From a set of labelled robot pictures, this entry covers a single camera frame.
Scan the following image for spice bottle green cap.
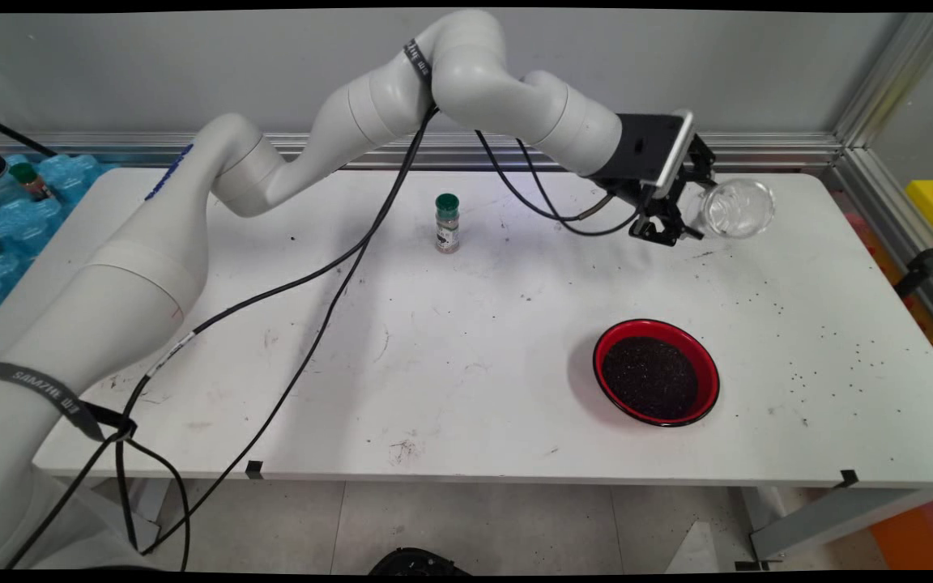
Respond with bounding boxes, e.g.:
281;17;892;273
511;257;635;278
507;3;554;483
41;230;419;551
435;193;461;255

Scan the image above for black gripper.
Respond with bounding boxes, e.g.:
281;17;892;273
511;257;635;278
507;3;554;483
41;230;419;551
596;134;716;246

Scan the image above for short black velcro strap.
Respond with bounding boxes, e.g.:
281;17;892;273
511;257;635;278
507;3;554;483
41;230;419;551
403;38;435;82

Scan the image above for orange crate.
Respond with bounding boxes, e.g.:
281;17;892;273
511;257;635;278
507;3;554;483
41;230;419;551
871;490;933;569

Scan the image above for black seed heap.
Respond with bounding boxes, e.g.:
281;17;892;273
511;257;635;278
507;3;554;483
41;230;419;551
602;336;699;420

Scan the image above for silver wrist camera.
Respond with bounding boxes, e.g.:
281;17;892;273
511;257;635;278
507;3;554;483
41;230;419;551
651;109;696;199

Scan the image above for grey metal table leg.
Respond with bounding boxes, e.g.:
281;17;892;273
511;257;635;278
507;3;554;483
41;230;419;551
750;486;933;561

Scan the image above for clear plastic jar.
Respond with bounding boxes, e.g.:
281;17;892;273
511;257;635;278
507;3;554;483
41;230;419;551
681;178;777;240

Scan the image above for red bowl black rim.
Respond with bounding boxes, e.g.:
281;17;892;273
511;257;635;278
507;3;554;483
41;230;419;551
593;318;721;428

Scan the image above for black camera mounting bracket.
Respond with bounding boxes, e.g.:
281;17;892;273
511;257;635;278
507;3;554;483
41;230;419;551
588;113;688;189

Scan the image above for plain black cable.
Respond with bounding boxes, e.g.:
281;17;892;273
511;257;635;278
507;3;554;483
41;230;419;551
114;130;637;569

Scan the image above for long aluminium frame rail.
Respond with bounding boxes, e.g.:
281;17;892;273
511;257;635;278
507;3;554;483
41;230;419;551
0;130;844;172

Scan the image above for short aluminium frame rail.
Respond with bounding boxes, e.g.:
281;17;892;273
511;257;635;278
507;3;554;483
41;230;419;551
827;146;933;353

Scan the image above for black round floor object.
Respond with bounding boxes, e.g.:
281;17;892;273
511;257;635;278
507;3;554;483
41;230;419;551
369;547;467;577

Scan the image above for aluminium frame corner post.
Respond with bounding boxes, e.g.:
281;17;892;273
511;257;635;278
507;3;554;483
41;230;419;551
831;12;933;151

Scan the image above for blue wrapped water bottle pack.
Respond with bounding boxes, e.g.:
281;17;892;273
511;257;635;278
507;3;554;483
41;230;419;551
0;154;115;329

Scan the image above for long black velcro strap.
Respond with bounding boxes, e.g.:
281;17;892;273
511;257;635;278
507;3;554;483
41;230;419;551
0;362;137;442

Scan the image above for brown bottle green cap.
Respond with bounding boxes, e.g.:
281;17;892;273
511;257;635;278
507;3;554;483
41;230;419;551
11;162;53;202

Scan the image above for black cable white label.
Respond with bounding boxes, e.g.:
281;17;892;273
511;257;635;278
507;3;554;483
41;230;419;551
6;105;645;569

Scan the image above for thin black rod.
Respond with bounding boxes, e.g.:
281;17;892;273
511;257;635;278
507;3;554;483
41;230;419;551
0;111;58;158

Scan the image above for black clamp stand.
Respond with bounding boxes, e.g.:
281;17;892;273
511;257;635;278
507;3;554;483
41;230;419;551
894;227;933;299

